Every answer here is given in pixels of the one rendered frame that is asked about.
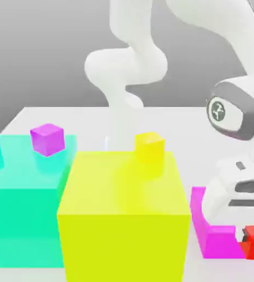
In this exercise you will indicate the large yellow box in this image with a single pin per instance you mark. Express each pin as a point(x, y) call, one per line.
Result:
point(124, 231)

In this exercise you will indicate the small yellow cube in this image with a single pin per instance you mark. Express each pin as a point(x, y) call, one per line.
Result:
point(149, 149)

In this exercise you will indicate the large teal box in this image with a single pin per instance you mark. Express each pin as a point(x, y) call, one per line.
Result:
point(23, 216)

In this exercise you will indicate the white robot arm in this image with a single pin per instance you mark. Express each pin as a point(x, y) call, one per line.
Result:
point(126, 66)

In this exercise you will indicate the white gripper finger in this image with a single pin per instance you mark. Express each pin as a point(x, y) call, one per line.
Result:
point(244, 235)

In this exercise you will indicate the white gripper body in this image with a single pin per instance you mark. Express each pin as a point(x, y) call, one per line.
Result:
point(217, 209)

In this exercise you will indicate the small magenta cube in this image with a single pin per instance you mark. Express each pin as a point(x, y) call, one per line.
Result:
point(219, 242)

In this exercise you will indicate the small purple cube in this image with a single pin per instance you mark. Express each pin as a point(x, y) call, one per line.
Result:
point(47, 140)

